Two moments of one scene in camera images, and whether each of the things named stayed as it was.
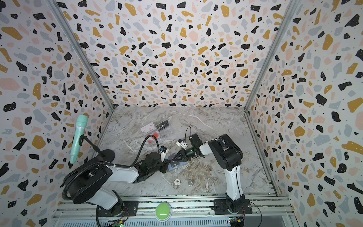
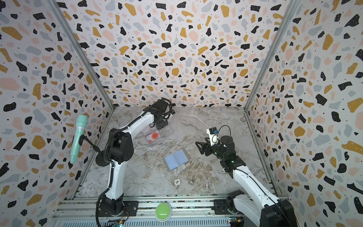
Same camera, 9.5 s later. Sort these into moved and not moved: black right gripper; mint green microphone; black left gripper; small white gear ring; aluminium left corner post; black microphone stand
Moved: black left gripper; black right gripper
Not moved: small white gear ring; mint green microphone; aluminium left corner post; black microphone stand
